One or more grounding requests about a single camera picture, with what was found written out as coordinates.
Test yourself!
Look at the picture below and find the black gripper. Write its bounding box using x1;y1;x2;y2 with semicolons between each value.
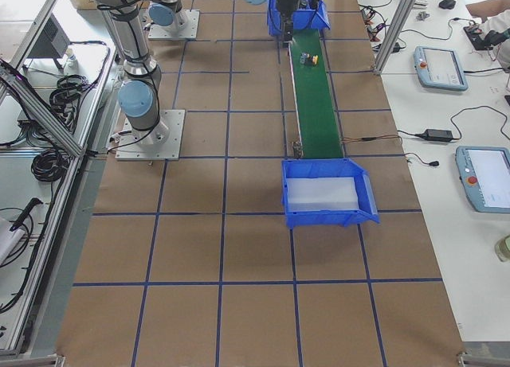
276;0;299;47

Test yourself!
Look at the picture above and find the blue source plastic bin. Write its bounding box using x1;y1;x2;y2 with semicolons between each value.
266;0;331;37

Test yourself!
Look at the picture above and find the green conveyor belt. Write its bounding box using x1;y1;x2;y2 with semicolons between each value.
288;29;343;159

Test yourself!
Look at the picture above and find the far teach pendant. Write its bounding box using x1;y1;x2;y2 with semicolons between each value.
414;46;469;92

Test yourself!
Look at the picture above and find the teach pendant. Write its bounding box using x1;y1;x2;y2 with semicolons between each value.
455;146;509;213
414;46;469;92

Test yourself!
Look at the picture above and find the black computer mouse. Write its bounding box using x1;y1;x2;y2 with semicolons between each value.
438;0;457;10

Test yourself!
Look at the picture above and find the white foam pad in destination bin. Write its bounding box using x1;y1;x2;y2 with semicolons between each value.
287;177;359;212

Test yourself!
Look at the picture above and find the blue destination plastic bin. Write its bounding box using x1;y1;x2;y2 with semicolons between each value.
281;158;380;228

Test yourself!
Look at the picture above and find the black power adapter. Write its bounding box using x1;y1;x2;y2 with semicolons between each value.
423;129;454;143

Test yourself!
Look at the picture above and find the near teach pendant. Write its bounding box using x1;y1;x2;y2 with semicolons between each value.
455;146;509;213

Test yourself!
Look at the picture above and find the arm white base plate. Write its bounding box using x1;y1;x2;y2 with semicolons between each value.
148;9;200;41
115;110;186;161

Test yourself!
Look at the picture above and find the aluminium frame post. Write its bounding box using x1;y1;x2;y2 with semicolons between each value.
373;0;416;75

